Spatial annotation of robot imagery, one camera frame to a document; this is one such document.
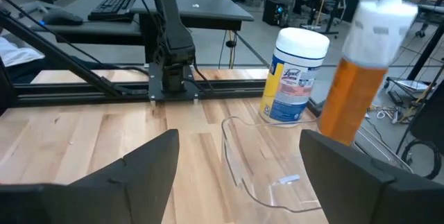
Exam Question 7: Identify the black aluminium frame rail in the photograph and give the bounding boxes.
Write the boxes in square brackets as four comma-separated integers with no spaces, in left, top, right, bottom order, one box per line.
[12,78,268,107]

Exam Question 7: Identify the person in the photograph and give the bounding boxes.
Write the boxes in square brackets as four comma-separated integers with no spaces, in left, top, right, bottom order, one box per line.
[0,29,115,85]

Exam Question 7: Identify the black diagonal frame strut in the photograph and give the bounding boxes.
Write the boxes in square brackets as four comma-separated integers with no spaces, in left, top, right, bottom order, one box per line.
[0,8,122,98]

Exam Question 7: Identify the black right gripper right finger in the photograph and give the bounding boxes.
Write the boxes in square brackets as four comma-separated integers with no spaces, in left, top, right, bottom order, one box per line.
[299,129,444,224]

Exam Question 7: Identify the small clear plastic bin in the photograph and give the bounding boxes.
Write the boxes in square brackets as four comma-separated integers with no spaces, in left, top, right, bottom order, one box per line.
[221,114,323,214]

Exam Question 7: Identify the black keyboard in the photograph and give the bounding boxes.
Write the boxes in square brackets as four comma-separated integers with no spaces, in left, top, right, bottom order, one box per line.
[87,0,139,22]

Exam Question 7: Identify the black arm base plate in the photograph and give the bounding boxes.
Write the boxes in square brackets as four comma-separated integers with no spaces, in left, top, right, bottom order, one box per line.
[148,62,200,102]

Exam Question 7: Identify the orange Gorilla sealant tube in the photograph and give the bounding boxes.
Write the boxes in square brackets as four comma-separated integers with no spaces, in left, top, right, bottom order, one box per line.
[318,0,419,147]

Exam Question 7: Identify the Lysol wipes canister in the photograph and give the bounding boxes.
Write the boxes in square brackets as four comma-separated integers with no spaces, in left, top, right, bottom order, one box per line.
[258,27,330,124]

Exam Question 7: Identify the black computer mouse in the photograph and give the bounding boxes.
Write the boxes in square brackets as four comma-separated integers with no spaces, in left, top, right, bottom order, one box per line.
[41,8,84,26]

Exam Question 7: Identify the black office desk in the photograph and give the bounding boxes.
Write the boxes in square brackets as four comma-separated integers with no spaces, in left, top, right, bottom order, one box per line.
[31,0,255,46]

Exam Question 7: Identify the black computer tower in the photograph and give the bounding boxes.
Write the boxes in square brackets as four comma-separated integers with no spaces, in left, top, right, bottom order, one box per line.
[262,0,287,26]

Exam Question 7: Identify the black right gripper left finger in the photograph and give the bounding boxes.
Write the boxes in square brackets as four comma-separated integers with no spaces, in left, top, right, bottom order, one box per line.
[0,129,180,224]

